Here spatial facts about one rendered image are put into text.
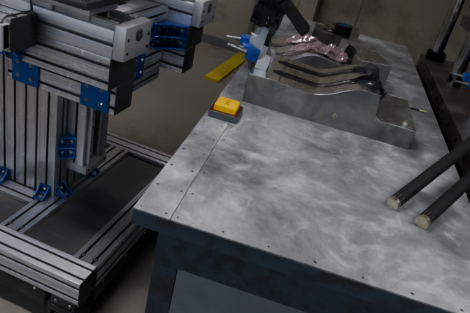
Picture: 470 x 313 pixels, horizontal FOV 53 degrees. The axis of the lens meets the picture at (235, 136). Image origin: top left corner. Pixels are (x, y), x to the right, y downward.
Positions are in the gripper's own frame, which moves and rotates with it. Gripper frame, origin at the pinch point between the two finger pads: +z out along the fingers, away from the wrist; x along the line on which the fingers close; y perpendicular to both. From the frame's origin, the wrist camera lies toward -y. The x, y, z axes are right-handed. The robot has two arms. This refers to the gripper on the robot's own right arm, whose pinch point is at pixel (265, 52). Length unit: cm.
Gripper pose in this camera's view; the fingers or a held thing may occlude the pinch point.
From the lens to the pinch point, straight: 144.0
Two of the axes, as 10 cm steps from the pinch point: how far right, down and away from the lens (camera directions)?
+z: -3.1, 7.5, 5.8
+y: -9.2, -4.0, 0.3
